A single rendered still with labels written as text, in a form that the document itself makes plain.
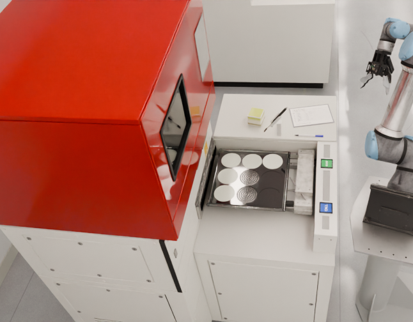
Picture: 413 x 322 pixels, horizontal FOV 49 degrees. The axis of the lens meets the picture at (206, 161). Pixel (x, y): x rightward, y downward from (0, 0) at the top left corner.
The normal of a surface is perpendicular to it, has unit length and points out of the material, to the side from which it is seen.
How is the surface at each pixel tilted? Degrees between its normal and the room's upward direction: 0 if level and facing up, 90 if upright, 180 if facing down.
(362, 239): 0
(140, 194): 90
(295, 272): 90
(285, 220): 0
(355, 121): 0
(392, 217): 90
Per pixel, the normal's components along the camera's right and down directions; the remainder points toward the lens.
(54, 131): -0.18, 0.73
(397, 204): -0.41, 0.70
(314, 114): -0.13, -0.68
